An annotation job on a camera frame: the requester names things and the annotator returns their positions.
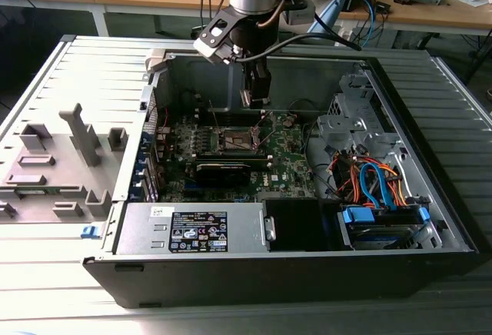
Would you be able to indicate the CPU socket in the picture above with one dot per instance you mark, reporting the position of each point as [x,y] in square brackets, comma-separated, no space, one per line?
[236,141]

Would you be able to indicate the grey metal drive cage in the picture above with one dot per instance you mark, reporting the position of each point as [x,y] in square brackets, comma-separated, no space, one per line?
[340,125]

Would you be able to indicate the round coin cell battery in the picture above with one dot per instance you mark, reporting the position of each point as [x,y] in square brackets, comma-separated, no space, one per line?
[288,122]

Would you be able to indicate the black graphics card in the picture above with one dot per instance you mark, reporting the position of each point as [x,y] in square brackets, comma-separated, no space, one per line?
[223,176]

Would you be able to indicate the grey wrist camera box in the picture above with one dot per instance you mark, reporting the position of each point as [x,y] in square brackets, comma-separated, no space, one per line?
[300,14]

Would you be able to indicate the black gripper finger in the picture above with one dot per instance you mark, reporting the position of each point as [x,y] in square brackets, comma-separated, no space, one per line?
[261,85]

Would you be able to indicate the blue plastic latch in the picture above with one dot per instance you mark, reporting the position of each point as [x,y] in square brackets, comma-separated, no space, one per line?
[91,232]

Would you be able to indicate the silver hard disk drive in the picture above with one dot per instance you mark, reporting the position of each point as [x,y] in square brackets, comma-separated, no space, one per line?
[384,239]

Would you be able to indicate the grey power supply unit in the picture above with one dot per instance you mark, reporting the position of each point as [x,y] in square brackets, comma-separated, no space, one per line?
[134,235]

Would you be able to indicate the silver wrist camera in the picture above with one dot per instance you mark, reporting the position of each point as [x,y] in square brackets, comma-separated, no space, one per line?
[209,52]

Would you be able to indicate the blue disk carrier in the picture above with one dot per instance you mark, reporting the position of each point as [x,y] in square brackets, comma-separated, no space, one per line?
[357,215]

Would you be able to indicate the green RAM stick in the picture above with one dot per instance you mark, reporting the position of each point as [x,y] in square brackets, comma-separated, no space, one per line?
[36,192]
[230,156]

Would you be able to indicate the black grey PC case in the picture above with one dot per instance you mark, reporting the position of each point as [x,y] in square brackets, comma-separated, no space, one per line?
[269,281]

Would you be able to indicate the grey parts rack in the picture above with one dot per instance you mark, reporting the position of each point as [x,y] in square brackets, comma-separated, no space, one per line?
[57,158]

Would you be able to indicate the silver CPU green edge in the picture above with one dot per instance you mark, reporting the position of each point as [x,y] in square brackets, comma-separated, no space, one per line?
[246,98]

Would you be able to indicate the green motherboard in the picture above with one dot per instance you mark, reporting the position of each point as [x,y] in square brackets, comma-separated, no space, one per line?
[286,166]

